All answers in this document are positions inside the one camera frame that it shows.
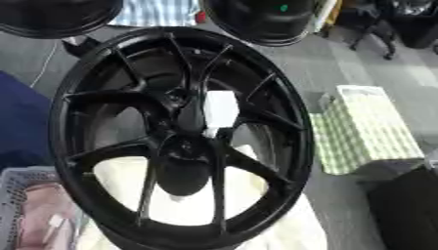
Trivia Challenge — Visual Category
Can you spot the white cloth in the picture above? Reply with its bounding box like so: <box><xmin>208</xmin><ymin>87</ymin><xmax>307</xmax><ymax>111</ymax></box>
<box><xmin>73</xmin><ymin>145</ymin><xmax>330</xmax><ymax>250</ymax></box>

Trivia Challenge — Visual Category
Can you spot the dark blue fabric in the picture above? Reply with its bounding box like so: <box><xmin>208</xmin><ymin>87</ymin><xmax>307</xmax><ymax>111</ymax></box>
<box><xmin>0</xmin><ymin>69</ymin><xmax>57</xmax><ymax>170</ymax></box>

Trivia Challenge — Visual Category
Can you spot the black box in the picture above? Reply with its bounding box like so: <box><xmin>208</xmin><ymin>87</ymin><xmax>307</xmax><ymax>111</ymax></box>
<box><xmin>364</xmin><ymin>165</ymin><xmax>438</xmax><ymax>250</ymax></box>

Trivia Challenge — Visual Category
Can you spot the black office chair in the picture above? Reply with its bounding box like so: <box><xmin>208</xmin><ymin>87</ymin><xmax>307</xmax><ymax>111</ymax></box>
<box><xmin>336</xmin><ymin>0</ymin><xmax>438</xmax><ymax>61</ymax></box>

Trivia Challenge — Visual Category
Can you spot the white cable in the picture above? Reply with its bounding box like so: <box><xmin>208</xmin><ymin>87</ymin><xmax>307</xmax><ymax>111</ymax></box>
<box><xmin>28</xmin><ymin>39</ymin><xmax>62</xmax><ymax>89</ymax></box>

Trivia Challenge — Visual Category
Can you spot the black spoked wheel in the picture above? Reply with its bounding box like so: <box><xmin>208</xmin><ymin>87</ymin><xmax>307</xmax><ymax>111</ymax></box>
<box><xmin>46</xmin><ymin>26</ymin><xmax>317</xmax><ymax>250</ymax></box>

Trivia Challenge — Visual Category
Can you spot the grey plastic basket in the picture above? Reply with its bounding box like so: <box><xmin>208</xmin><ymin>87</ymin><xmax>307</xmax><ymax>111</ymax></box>
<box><xmin>0</xmin><ymin>166</ymin><xmax>93</xmax><ymax>250</ymax></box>

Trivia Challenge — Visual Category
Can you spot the green white checked cloth box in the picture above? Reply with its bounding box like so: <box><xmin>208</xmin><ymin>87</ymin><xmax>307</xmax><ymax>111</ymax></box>
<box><xmin>308</xmin><ymin>84</ymin><xmax>426</xmax><ymax>176</ymax></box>

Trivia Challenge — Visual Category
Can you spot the person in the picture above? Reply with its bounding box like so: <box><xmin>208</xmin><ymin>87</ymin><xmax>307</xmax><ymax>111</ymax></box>
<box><xmin>108</xmin><ymin>0</ymin><xmax>202</xmax><ymax>27</ymax></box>

